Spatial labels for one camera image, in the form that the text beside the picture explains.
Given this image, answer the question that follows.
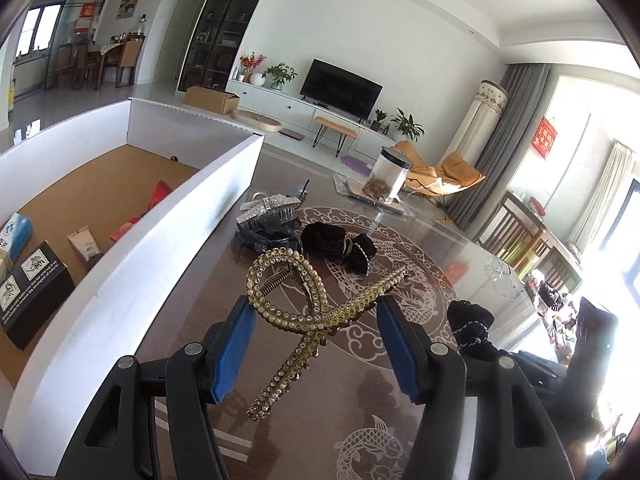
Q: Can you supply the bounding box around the clear plastic jar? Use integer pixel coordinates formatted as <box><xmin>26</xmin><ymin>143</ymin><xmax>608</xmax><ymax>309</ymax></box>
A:
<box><xmin>364</xmin><ymin>148</ymin><xmax>412</xmax><ymax>200</ymax></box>

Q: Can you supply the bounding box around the black television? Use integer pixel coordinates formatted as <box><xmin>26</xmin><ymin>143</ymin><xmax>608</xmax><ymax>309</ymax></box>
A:
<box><xmin>299</xmin><ymin>58</ymin><xmax>383</xmax><ymax>119</ymax></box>

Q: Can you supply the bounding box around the tray under jar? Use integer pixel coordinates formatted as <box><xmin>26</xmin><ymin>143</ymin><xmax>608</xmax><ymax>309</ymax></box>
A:
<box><xmin>332</xmin><ymin>172</ymin><xmax>416</xmax><ymax>218</ymax></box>

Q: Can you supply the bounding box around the cardboard box on floor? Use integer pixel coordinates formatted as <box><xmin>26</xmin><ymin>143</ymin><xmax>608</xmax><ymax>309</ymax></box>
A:
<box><xmin>183</xmin><ymin>86</ymin><xmax>240</xmax><ymax>115</ymax></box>

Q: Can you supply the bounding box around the blue white ointment box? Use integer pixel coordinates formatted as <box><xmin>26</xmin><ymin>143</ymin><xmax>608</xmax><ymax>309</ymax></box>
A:
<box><xmin>0</xmin><ymin>212</ymin><xmax>32</xmax><ymax>262</ymax></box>

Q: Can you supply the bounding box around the wooden bench stool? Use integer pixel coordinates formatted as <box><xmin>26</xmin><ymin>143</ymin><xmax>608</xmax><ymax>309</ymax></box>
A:
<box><xmin>312</xmin><ymin>116</ymin><xmax>358</xmax><ymax>157</ymax></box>

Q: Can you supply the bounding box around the silver rhinestone hair clip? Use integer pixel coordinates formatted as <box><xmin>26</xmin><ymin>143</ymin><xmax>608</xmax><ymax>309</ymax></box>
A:
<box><xmin>235</xmin><ymin>193</ymin><xmax>300</xmax><ymax>229</ymax></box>

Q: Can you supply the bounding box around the black velvet pearl scrunchie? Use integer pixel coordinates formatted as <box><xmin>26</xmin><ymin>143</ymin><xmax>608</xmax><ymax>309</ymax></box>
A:
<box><xmin>343</xmin><ymin>233</ymin><xmax>378</xmax><ymax>275</ymax></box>

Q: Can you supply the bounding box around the gold pearl hair clip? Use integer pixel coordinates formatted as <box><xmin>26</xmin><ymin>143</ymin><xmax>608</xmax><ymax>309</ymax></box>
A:
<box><xmin>246</xmin><ymin>248</ymin><xmax>408</xmax><ymax>422</ymax></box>

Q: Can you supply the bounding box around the wooden dining chair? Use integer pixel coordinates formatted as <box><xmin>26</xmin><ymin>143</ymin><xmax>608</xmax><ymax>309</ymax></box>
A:
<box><xmin>474</xmin><ymin>191</ymin><xmax>551</xmax><ymax>278</ymax></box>

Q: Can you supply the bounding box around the red flowers white vase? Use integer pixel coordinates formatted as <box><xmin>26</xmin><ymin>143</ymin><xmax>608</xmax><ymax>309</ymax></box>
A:
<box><xmin>236</xmin><ymin>51</ymin><xmax>267</xmax><ymax>82</ymax></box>

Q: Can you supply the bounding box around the black mesh flower hair clip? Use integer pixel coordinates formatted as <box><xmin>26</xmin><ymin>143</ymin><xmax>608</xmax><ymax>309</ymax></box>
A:
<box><xmin>235</xmin><ymin>214</ymin><xmax>303</xmax><ymax>254</ymax></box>

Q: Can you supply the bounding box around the black printed box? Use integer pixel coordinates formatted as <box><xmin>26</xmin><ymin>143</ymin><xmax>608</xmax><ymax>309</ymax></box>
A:
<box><xmin>1</xmin><ymin>240</ymin><xmax>75</xmax><ymax>350</ymax></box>

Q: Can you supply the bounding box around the green potted plant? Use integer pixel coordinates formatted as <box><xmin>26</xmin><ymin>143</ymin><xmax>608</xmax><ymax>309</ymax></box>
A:
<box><xmin>265</xmin><ymin>62</ymin><xmax>297</xmax><ymax>90</ymax></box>

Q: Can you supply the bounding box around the white storage box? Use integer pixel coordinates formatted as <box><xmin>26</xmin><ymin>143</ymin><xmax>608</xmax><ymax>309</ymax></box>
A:
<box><xmin>1</xmin><ymin>99</ymin><xmax>264</xmax><ymax>476</ymax></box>

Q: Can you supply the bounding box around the white tv cabinet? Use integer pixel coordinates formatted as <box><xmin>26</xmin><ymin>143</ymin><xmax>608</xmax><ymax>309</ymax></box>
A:
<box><xmin>226</xmin><ymin>80</ymin><xmax>396</xmax><ymax>160</ymax></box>

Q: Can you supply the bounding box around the orange lounge chair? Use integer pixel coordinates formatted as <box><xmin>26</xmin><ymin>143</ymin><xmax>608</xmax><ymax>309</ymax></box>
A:
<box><xmin>393</xmin><ymin>141</ymin><xmax>485</xmax><ymax>197</ymax></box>

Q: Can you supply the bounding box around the red packet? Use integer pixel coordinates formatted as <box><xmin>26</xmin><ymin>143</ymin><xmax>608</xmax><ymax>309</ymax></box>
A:
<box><xmin>108</xmin><ymin>180</ymin><xmax>172</xmax><ymax>243</ymax></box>

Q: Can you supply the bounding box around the small white tube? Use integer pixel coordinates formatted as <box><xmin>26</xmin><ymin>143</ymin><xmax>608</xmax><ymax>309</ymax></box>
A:
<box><xmin>67</xmin><ymin>226</ymin><xmax>103</xmax><ymax>264</ymax></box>

